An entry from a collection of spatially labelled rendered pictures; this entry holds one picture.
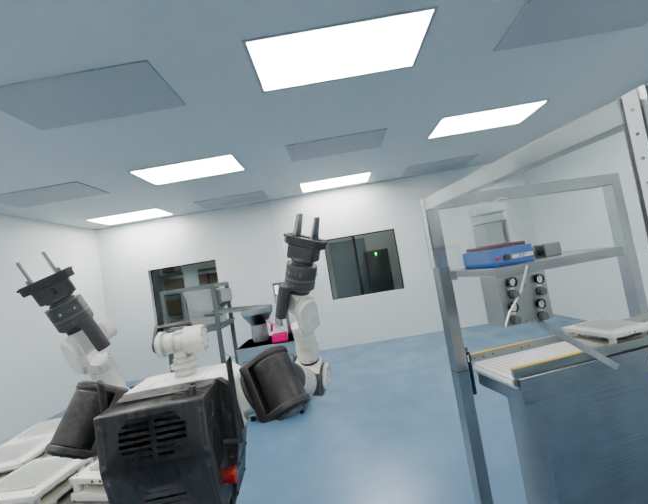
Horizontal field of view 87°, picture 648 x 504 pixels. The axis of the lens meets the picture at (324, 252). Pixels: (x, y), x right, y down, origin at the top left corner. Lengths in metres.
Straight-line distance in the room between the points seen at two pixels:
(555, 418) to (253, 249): 5.50
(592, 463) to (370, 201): 5.26
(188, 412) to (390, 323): 5.87
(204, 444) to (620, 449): 1.76
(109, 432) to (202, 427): 0.16
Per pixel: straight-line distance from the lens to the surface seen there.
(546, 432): 1.82
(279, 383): 0.84
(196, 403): 0.73
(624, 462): 2.12
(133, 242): 7.36
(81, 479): 1.48
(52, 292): 1.13
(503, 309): 1.51
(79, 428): 0.98
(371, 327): 6.43
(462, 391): 1.84
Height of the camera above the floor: 1.43
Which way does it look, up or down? 3 degrees up
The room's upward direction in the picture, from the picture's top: 9 degrees counter-clockwise
